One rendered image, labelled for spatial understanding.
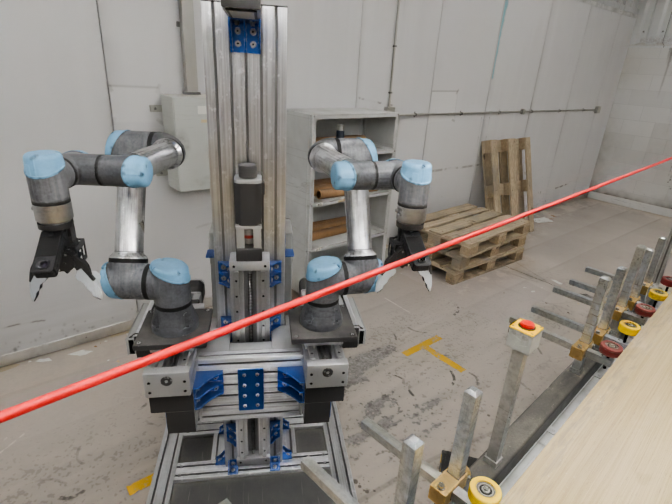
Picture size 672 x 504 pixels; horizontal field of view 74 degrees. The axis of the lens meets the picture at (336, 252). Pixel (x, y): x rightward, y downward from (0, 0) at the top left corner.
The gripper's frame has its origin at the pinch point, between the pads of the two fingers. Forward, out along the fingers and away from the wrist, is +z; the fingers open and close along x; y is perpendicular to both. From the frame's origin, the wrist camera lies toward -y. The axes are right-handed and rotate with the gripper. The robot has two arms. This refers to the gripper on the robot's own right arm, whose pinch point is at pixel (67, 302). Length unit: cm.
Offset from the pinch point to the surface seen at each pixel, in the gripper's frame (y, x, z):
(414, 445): -34, -78, 19
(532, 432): 7, -142, 62
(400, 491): -33, -77, 33
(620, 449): -20, -148, 42
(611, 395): 1, -162, 42
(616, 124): 567, -619, 6
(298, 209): 235, -75, 50
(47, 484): 65, 54, 132
